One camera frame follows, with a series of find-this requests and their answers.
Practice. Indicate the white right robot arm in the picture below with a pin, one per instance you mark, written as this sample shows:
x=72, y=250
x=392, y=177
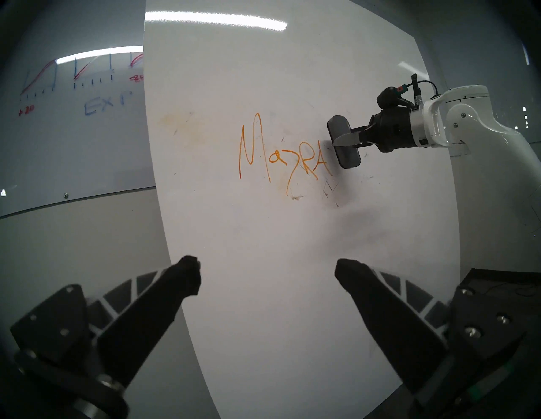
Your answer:
x=473, y=114

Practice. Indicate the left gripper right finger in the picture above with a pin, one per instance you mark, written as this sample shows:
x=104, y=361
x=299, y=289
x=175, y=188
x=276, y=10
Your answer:
x=389, y=321

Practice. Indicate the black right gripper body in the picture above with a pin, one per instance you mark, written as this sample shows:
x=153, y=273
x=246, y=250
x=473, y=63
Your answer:
x=393, y=131

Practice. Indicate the dark grey whiteboard eraser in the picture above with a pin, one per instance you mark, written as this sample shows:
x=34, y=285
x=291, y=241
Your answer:
x=348, y=158

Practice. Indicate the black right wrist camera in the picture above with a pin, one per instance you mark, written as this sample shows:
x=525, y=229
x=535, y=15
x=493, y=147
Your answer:
x=391, y=97

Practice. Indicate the wall-mounted glass whiteboard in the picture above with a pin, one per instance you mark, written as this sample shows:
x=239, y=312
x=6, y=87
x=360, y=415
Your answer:
x=76, y=139

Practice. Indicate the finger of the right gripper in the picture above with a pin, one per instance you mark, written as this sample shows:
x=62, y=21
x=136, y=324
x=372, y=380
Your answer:
x=355, y=139

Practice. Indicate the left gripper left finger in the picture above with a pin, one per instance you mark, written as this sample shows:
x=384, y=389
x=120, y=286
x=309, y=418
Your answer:
x=148, y=312

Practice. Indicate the white freestanding whiteboard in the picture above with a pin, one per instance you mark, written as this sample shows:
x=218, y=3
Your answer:
x=274, y=63

